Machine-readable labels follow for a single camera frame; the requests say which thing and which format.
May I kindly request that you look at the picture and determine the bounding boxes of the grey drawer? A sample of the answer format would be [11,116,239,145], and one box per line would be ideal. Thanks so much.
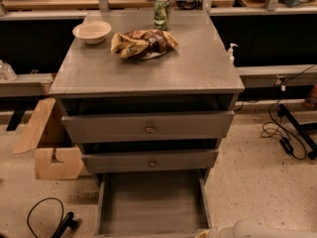
[94,170,211,238]
[82,150,218,174]
[61,111,234,143]

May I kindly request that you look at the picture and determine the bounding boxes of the black floor cable right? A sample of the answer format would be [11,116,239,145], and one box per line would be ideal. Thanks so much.
[260,62,317,162]

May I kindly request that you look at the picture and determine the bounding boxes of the black floor cable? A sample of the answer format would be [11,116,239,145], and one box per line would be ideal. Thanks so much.
[260,62,317,162]
[26,196,65,238]

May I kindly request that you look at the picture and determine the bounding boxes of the black stand leg right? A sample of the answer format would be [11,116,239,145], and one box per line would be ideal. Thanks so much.
[277,104,317,160]

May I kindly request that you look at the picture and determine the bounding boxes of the crumpled chip bag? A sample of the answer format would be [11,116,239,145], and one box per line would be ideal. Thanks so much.
[111,30,178,60]

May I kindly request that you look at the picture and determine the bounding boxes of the white bowl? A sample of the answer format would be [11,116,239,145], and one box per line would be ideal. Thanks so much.
[72,21,112,45]

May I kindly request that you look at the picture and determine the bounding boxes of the grey wooden drawer cabinet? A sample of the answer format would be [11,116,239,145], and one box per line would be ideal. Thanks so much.
[49,9,246,238]

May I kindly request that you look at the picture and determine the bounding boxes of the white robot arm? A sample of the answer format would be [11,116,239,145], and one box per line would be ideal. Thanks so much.
[194,219,317,238]

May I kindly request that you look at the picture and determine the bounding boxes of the black floor cable left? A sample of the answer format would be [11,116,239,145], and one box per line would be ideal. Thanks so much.
[26,196,65,238]

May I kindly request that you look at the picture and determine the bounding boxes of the grey top drawer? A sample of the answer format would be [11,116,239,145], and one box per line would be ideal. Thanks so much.
[61,111,234,143]

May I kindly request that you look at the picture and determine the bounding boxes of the grey middle drawer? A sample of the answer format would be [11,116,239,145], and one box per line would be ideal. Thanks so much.
[82,150,218,174]

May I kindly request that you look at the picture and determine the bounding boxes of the grey bottom drawer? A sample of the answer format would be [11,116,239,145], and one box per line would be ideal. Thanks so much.
[94,170,211,238]

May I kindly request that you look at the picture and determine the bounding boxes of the green soda can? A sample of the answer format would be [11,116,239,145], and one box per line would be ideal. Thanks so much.
[154,0,169,31]

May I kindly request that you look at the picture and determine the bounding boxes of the white pump bottle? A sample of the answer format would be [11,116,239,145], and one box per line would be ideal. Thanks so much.
[228,43,238,64]

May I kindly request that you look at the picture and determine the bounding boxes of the cardboard box flaps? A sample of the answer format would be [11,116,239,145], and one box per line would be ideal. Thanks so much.
[12,97,89,180]

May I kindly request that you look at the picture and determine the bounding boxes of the black chair base leg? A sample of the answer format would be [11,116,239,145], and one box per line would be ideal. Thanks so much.
[52,212,78,238]

